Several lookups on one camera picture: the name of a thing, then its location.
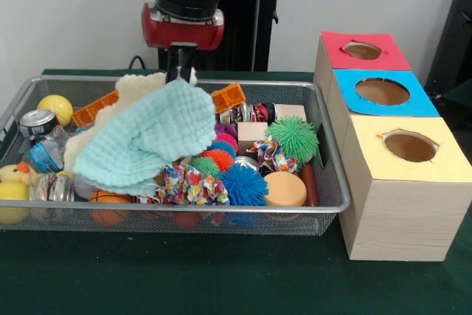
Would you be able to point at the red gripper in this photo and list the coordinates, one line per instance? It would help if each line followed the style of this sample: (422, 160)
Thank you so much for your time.
(184, 34)

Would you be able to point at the cream waffle cloth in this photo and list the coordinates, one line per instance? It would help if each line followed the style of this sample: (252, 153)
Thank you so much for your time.
(142, 84)

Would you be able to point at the light blue waffle cloth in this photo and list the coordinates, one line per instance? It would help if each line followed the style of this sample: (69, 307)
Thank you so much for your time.
(147, 138)

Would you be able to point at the crushed clear plastic bottle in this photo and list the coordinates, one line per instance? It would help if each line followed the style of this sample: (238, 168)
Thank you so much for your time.
(46, 154)

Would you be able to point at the silver mesh bin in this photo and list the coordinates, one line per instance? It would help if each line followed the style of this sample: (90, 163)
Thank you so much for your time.
(317, 223)

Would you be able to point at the wooden box with three holes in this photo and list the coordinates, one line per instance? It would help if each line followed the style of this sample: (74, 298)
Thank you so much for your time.
(398, 226)

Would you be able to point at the orange toy brick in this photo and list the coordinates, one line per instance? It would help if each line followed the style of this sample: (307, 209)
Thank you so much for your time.
(90, 112)
(230, 98)

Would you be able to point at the yellow ball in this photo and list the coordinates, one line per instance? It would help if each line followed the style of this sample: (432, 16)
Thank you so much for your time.
(55, 106)

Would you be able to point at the green spiky ball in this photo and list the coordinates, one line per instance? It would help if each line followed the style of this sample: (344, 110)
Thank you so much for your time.
(293, 138)

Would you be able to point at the blue spiky ball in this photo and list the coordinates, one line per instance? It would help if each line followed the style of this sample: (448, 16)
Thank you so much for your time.
(243, 184)

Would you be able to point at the crushed silver can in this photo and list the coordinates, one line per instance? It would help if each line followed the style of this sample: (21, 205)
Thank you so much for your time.
(37, 121)

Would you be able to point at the peach round foam disc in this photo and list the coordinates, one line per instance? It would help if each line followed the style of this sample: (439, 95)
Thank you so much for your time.
(284, 189)

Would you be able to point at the dark green tablecloth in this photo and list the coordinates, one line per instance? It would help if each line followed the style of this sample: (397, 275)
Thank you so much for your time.
(455, 101)
(184, 278)

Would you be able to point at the black upright panel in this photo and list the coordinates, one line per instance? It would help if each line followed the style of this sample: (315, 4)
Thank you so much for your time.
(457, 34)

